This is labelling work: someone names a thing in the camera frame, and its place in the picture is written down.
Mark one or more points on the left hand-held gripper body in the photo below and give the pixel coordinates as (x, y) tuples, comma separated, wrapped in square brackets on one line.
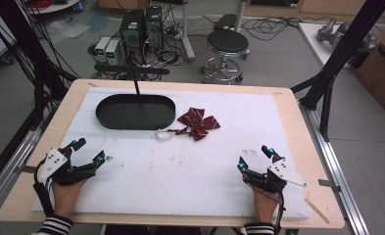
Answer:
[(61, 173)]

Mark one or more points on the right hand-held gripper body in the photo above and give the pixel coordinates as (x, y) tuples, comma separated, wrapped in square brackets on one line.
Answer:
[(278, 173)]

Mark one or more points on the black oval tray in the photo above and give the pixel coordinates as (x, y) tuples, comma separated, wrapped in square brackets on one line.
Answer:
[(134, 112)]

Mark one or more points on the dark red striped bow tie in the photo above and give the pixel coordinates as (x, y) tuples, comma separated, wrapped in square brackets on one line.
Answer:
[(198, 123)]

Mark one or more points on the person's left hand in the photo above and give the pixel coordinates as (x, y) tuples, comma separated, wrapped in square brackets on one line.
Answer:
[(66, 199)]

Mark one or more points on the person's right hand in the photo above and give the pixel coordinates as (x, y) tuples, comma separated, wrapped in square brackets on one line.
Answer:
[(265, 205)]

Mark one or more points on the thin wooden stick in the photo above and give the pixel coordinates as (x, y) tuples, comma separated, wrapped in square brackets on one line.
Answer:
[(317, 211)]

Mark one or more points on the white foam mat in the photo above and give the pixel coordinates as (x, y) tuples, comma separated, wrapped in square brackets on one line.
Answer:
[(186, 169)]

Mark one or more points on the white power supply unit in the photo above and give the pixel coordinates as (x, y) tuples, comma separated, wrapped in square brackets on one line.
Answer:
[(101, 49), (112, 52)]

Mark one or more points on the black round stool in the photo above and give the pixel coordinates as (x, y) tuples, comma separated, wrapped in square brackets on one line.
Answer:
[(227, 42)]

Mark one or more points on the black computer tower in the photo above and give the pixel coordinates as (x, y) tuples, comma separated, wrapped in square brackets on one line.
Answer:
[(132, 31), (154, 27)]

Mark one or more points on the cardboard box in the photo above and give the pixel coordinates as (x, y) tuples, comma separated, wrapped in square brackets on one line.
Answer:
[(381, 70)]

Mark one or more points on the grey desk leg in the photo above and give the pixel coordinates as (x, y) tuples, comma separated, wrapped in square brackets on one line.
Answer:
[(186, 36)]

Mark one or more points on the aluminium side rail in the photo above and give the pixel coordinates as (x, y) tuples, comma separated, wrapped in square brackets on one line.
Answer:
[(10, 163), (337, 169)]

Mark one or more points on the black camera stand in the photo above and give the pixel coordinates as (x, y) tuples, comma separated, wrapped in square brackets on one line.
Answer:
[(131, 69)]

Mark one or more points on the black metal frame stand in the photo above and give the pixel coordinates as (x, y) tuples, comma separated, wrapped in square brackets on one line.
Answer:
[(337, 65), (26, 49)]

